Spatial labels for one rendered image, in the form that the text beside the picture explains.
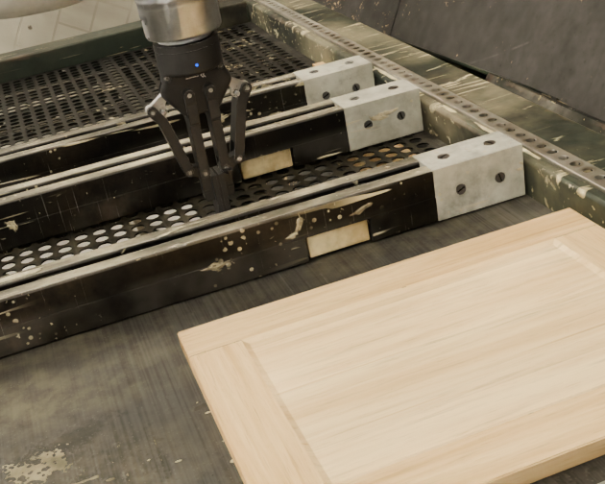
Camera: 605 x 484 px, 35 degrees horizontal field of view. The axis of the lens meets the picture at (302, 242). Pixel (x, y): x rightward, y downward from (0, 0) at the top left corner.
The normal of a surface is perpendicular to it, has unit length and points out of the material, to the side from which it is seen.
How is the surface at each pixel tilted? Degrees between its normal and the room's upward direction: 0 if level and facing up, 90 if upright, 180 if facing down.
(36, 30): 90
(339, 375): 59
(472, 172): 90
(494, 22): 0
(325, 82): 90
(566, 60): 0
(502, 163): 90
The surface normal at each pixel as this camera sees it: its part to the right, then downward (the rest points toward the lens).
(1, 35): 0.38, 0.19
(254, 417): -0.16, -0.88
